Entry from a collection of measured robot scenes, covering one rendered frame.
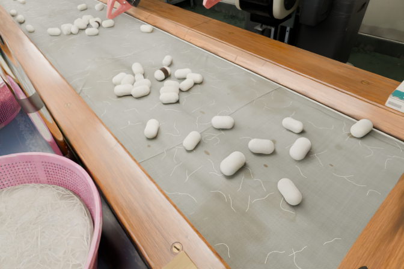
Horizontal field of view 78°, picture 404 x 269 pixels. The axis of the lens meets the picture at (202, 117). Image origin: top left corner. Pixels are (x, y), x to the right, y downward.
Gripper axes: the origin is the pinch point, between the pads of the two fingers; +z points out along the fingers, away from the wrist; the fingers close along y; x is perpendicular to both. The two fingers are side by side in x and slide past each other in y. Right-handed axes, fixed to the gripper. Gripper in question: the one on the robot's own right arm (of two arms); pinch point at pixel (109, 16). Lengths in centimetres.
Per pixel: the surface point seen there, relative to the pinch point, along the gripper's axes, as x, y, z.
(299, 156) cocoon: -4, 70, 4
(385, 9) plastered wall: 162, 19, -123
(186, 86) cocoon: -3.6, 46.3, 4.9
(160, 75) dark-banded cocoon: -4.6, 39.8, 6.0
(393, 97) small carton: 5, 74, -10
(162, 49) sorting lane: 2.0, 27.2, 0.7
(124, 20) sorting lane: 4.4, 0.7, -1.6
